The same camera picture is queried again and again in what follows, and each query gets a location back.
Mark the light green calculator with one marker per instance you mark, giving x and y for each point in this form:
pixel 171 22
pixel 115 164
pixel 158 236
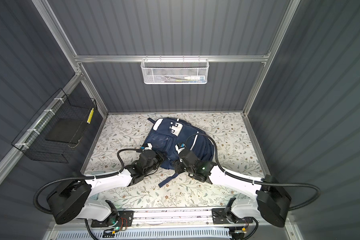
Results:
pixel 95 173

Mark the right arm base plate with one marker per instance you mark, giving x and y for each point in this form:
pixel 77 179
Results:
pixel 220 217

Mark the black wire wall basket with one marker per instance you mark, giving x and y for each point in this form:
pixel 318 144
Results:
pixel 56 133

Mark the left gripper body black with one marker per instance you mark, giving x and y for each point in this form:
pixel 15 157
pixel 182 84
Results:
pixel 158 161

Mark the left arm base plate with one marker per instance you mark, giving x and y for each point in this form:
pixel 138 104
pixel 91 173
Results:
pixel 122 219

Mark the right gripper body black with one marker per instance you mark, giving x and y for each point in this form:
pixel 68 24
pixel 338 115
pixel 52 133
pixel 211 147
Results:
pixel 180 167

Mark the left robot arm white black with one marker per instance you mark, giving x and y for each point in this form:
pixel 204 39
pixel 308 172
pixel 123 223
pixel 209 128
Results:
pixel 72 199

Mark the navy blue student backpack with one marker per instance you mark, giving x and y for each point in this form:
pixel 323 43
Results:
pixel 171 136

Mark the aluminium front rail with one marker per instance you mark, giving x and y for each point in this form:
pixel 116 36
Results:
pixel 183 217

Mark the pens in white basket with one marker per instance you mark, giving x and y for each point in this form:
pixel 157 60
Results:
pixel 192 79

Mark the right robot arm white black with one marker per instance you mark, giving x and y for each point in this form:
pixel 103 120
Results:
pixel 266 202

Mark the white wire mesh basket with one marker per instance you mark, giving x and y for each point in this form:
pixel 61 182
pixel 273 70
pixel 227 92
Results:
pixel 154 70

